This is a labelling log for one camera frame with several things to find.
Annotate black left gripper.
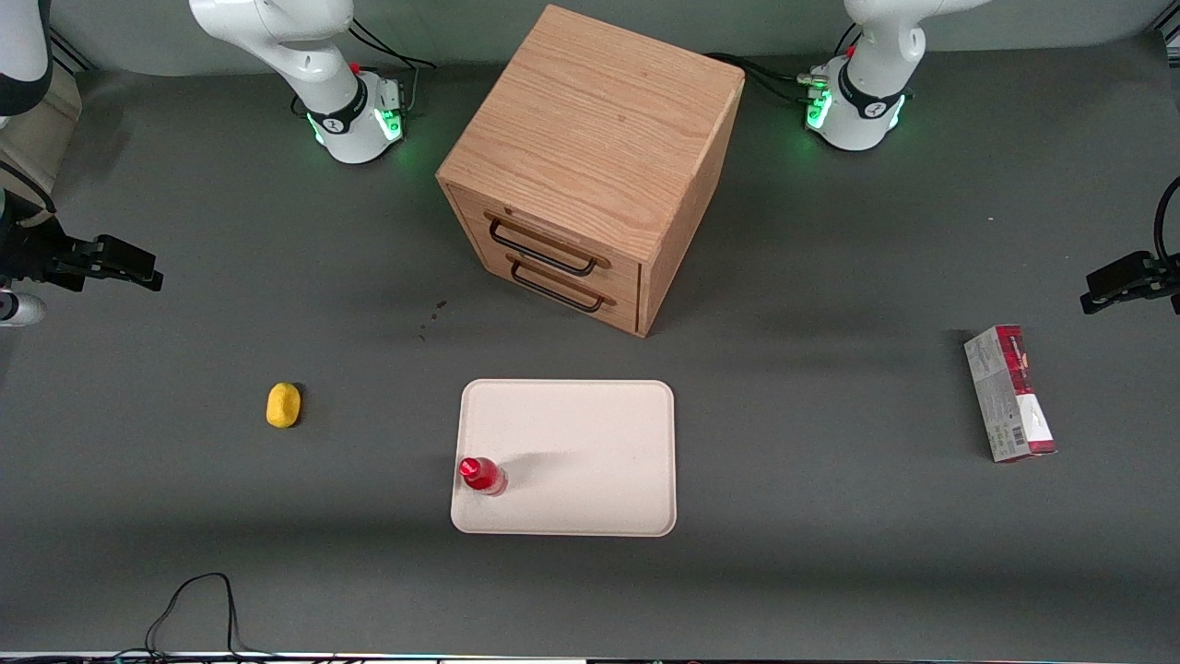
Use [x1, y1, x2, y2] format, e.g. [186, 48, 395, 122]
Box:
[1080, 251, 1180, 315]

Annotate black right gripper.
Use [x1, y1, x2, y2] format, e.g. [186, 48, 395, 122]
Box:
[0, 219, 164, 292]

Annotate small red coke bottle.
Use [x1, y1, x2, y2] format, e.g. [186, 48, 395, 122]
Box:
[458, 456, 508, 497]

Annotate beige plastic tray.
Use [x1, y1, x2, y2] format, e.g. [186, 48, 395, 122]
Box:
[450, 378, 678, 538]

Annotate red plaid cardboard box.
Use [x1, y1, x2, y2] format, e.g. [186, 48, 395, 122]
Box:
[963, 324, 1057, 463]

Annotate beige plastic bin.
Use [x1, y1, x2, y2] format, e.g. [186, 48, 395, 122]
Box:
[0, 65, 84, 227]

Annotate yellow lemon toy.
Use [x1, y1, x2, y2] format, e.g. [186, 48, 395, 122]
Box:
[266, 383, 302, 430]

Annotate wooden drawer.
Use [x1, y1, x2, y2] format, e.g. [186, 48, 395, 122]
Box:
[450, 187, 643, 294]
[464, 231, 643, 335]

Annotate wooden two-drawer cabinet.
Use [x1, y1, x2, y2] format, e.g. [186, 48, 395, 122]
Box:
[435, 5, 746, 338]

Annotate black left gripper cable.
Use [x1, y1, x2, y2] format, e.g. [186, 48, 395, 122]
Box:
[1154, 175, 1180, 268]

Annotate black cable on table edge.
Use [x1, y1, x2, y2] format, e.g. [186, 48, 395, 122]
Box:
[115, 572, 268, 661]

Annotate black right arm base cables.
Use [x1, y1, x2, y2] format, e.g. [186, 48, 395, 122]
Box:
[348, 17, 440, 116]

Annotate black arm base cables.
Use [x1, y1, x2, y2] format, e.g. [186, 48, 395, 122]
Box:
[348, 17, 440, 116]
[705, 51, 831, 104]

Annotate black left arm base cables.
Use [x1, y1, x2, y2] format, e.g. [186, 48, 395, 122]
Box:
[705, 51, 831, 104]

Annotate black metal drawer handle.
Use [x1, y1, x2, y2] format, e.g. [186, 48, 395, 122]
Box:
[486, 214, 598, 278]
[507, 261, 607, 314]

